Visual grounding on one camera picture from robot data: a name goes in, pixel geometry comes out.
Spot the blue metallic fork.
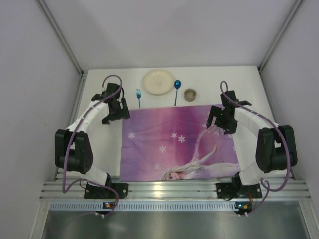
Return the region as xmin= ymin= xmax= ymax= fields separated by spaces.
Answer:
xmin=136 ymin=89 xmax=141 ymax=108

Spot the cream round plate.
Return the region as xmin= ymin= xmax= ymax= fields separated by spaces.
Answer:
xmin=142 ymin=69 xmax=176 ymax=95

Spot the blue metallic spoon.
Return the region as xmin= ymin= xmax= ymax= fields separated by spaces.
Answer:
xmin=174 ymin=80 xmax=181 ymax=106

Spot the purple printed placemat cloth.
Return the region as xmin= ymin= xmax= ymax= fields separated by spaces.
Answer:
xmin=120 ymin=105 xmax=240 ymax=182

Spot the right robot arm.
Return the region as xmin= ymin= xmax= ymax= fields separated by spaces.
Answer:
xmin=206 ymin=91 xmax=298 ymax=192

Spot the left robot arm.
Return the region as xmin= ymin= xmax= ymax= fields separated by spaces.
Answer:
xmin=54 ymin=83 xmax=130 ymax=187

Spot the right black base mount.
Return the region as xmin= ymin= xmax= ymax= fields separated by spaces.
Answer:
xmin=215 ymin=182 xmax=263 ymax=201

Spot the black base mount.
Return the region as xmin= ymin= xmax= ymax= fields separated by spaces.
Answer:
xmin=84 ymin=183 xmax=128 ymax=199
xmin=215 ymin=182 xmax=263 ymax=201

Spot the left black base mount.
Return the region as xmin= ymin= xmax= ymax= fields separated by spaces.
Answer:
xmin=84 ymin=183 xmax=128 ymax=199

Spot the slotted cable duct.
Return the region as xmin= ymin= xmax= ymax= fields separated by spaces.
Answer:
xmin=50 ymin=201 xmax=250 ymax=212

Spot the aluminium mounting rail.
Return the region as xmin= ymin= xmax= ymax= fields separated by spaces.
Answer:
xmin=39 ymin=173 xmax=311 ymax=201

